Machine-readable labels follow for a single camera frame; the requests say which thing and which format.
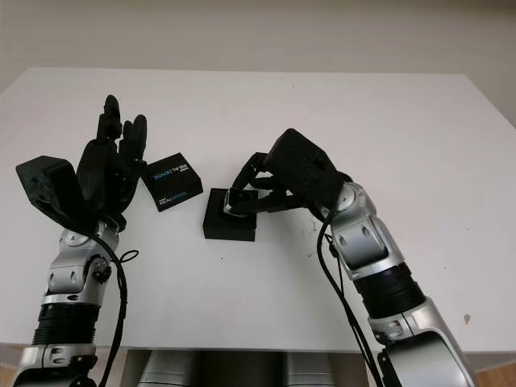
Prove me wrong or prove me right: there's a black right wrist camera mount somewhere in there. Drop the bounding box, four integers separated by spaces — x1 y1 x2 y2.
263 127 344 203

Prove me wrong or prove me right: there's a small silver camera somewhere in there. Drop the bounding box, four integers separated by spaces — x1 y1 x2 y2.
222 189 259 219

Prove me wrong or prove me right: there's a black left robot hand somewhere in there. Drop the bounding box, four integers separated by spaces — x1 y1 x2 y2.
76 94 149 226

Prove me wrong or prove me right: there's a black camera box base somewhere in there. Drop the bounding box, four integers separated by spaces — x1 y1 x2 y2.
199 187 260 243

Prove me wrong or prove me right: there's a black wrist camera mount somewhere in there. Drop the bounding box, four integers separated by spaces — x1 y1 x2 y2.
15 154 82 231
263 127 344 203

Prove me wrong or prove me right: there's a black RealSense box lid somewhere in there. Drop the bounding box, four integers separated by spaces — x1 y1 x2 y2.
141 152 204 213

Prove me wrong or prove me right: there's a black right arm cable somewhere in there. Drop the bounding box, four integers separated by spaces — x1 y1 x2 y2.
316 216 389 387

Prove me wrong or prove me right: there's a grey robot torso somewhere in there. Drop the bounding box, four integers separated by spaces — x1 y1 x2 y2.
135 349 356 387

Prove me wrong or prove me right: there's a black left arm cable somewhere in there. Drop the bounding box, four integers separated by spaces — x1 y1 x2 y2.
91 232 140 387

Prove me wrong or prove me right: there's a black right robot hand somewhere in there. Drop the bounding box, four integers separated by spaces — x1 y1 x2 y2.
229 151 314 219

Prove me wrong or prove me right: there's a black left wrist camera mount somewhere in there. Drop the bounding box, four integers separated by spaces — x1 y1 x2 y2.
15 154 82 231

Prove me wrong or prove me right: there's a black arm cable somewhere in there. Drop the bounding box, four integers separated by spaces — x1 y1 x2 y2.
91 232 140 387
316 216 389 387

